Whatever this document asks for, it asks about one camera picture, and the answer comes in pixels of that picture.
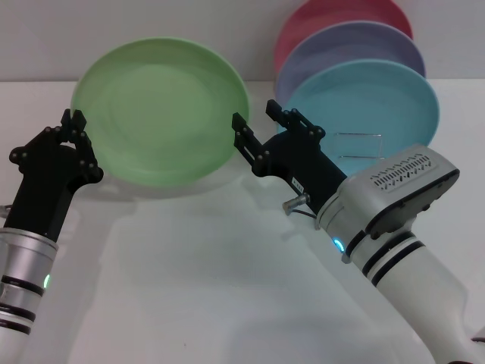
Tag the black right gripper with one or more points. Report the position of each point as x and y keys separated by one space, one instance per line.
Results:
x=303 y=167

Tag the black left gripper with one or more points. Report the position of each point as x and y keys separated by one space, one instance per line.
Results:
x=45 y=189

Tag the green plate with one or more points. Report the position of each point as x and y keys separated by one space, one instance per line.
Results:
x=159 y=110

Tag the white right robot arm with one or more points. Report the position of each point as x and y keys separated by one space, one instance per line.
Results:
x=417 y=288

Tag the teal blue plate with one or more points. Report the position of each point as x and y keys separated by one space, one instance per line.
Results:
x=360 y=98

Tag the purple plate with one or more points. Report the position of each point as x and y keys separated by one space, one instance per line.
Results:
x=341 y=41

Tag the red plate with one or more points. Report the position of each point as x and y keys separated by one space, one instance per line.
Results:
x=322 y=15

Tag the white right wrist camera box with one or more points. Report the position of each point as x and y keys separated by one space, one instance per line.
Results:
x=409 y=178

